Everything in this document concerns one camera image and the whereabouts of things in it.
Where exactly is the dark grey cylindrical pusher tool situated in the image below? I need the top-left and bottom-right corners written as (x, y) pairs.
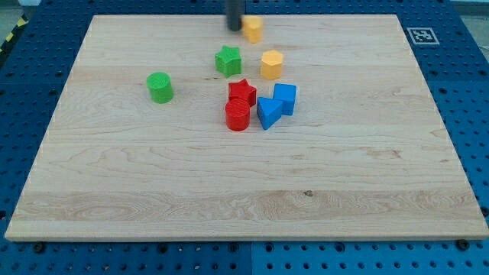
top-left (225, 0), bottom-right (244, 31)

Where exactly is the yellow heart block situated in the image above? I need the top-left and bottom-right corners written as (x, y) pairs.
top-left (242, 15), bottom-right (264, 44)

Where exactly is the green star block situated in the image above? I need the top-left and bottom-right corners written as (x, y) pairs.
top-left (215, 45), bottom-right (242, 78)

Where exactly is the red star block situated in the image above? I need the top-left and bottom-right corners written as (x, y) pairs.
top-left (228, 79), bottom-right (257, 107)

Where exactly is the yellow hexagon block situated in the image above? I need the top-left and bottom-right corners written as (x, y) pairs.
top-left (261, 50), bottom-right (283, 80)

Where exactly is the blue cube block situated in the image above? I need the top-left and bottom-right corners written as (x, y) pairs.
top-left (273, 83), bottom-right (297, 115)

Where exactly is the red cylinder block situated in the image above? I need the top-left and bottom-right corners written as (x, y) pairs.
top-left (225, 99), bottom-right (251, 131)

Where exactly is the blue triangle block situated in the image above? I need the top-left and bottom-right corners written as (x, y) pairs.
top-left (257, 97), bottom-right (283, 130)

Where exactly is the green cylinder block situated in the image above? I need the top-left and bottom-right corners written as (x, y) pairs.
top-left (146, 72), bottom-right (173, 104)

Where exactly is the light wooden board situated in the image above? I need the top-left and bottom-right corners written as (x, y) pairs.
top-left (5, 15), bottom-right (488, 242)

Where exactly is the white fiducial marker tag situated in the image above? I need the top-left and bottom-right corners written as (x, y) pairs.
top-left (407, 27), bottom-right (439, 45)

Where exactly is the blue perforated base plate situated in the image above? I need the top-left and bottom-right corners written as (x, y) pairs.
top-left (1, 0), bottom-right (488, 274)

